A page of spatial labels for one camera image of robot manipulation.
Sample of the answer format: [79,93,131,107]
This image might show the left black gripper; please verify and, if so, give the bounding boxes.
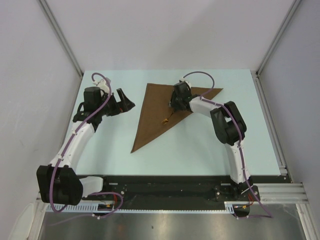
[97,89,135,117]

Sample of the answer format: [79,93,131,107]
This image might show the gold fork dark handle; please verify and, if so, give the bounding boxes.
[161,112,174,125]

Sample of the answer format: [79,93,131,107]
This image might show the brown cloth napkin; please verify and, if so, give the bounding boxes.
[130,83,224,154]

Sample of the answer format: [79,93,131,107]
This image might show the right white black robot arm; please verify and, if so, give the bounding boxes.
[169,81,252,201]

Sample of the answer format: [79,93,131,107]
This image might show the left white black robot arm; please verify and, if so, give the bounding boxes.
[36,86,135,206]

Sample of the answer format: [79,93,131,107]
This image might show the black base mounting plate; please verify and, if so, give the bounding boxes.
[74,174,292,217]

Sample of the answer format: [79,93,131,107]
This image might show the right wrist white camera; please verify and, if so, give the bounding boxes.
[179,77,192,88]

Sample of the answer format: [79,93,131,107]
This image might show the wrist white camera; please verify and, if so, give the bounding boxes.
[93,78,111,94]
[179,77,192,88]

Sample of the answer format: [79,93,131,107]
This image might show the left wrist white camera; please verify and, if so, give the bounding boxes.
[93,78,111,94]

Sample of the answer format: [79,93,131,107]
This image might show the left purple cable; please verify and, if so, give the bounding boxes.
[47,72,125,226]

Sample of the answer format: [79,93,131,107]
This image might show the purple cable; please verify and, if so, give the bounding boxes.
[183,71,273,219]
[47,72,125,226]

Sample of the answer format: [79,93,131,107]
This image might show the white slotted cable duct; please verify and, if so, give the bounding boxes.
[62,202,234,214]

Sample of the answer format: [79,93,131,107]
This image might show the aluminium frame rail front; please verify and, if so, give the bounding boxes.
[36,182,307,204]

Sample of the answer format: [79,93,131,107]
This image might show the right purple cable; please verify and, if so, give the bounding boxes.
[183,71,273,219]

